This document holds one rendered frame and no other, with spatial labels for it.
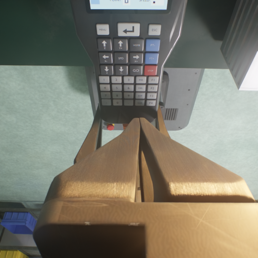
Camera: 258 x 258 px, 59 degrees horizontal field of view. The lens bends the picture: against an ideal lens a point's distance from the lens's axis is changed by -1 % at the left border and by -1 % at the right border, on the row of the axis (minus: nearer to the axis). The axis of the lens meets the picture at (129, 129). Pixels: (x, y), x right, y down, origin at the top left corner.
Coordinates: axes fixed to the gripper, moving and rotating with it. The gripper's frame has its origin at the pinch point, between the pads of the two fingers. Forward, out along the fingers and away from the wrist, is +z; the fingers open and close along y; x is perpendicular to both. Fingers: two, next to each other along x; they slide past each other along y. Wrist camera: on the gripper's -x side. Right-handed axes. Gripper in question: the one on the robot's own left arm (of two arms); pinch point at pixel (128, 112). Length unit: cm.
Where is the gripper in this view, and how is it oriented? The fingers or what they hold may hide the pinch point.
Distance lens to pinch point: 27.6
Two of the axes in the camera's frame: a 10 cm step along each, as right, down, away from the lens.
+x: 0.1, 1.7, 9.9
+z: 0.1, -9.9, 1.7
